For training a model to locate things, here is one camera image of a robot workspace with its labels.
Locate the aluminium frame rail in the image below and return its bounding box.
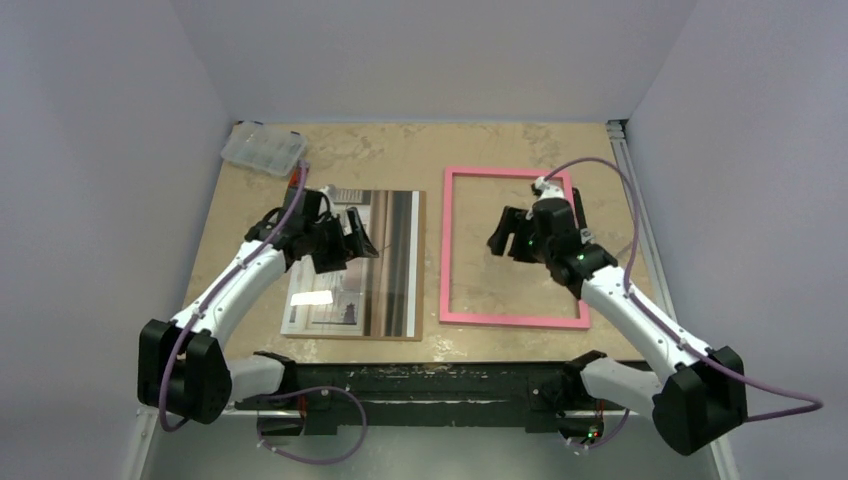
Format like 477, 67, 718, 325
135, 119, 725, 419

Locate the brown frame backing board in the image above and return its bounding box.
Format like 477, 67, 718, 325
284, 190, 427, 343

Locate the pink picture frame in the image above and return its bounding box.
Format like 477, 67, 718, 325
439, 166, 591, 331

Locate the printed plant photo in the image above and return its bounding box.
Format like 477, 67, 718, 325
280, 187, 421, 338

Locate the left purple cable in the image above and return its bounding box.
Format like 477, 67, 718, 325
157, 160, 313, 433

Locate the yellow black screwdriver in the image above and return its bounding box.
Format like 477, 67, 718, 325
614, 243, 633, 259

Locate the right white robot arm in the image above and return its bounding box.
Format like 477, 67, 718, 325
487, 198, 748, 456

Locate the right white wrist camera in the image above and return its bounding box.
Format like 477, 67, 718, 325
531, 176, 567, 202

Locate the clear plastic screw box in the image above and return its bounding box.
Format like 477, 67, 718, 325
220, 121, 308, 177

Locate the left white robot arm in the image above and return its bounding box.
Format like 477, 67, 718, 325
137, 191, 378, 432

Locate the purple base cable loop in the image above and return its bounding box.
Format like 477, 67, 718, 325
254, 386, 369, 466

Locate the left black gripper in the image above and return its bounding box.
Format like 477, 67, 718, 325
304, 208, 376, 273

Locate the black adjustable wrench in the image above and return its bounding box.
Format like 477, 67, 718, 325
571, 187, 595, 250

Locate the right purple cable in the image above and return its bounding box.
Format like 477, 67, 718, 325
539, 156, 825, 424

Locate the red handled adjustable wrench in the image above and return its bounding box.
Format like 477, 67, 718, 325
281, 164, 311, 209

